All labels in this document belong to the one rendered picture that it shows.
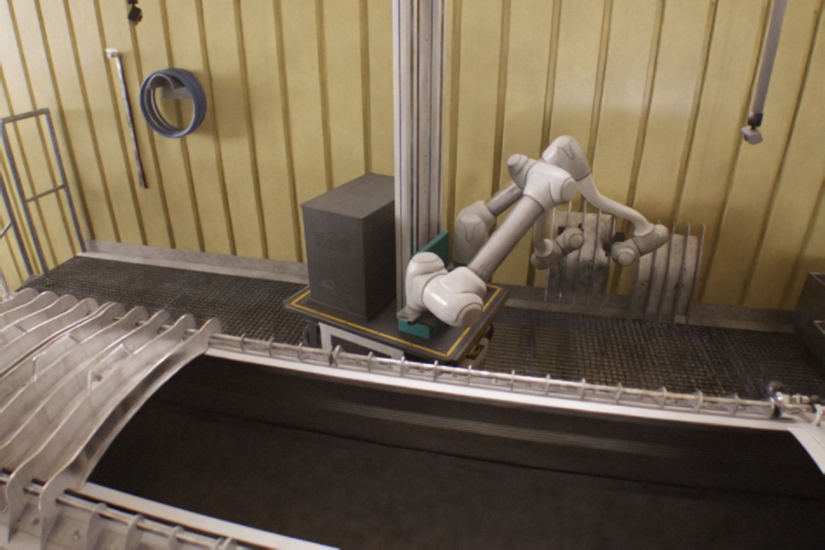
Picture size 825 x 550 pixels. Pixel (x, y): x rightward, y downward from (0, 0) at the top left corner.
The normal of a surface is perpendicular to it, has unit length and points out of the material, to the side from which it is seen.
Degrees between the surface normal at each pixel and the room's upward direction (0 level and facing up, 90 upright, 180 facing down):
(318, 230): 90
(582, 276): 86
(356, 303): 90
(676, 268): 74
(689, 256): 68
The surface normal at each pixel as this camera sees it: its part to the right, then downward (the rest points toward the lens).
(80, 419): 0.98, 0.09
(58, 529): -0.11, -0.60
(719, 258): -0.21, 0.40
